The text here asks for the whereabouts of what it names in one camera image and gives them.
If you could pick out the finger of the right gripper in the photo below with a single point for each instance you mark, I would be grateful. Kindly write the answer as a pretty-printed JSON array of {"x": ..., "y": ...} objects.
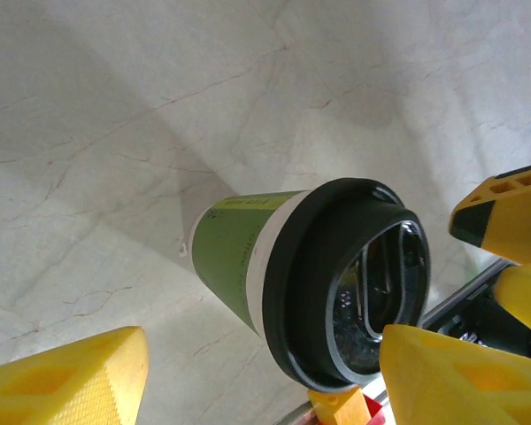
[
  {"x": 528, "y": 296},
  {"x": 513, "y": 212}
]

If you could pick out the red toy block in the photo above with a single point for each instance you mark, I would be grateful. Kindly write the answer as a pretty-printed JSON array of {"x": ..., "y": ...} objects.
[{"x": 376, "y": 411}]

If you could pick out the black plastic cup lid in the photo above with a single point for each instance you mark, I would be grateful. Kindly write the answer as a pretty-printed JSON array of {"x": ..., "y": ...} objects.
[{"x": 301, "y": 274}]

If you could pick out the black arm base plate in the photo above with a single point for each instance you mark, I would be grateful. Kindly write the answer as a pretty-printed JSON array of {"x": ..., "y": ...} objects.
[{"x": 482, "y": 319}]

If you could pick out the green white paper cup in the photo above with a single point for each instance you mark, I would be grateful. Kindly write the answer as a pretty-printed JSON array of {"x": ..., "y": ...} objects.
[{"x": 225, "y": 248}]

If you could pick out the yellow toy block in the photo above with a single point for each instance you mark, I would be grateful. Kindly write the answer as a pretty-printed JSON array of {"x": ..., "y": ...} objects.
[{"x": 336, "y": 407}]

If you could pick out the long aluminium base rail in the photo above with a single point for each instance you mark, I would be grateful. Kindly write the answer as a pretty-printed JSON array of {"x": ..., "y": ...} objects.
[{"x": 464, "y": 290}]

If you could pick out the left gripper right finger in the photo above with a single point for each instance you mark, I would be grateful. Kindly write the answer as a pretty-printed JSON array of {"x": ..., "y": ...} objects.
[{"x": 460, "y": 385}]

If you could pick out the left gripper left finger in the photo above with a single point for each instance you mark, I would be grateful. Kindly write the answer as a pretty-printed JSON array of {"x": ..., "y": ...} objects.
[{"x": 62, "y": 385}]

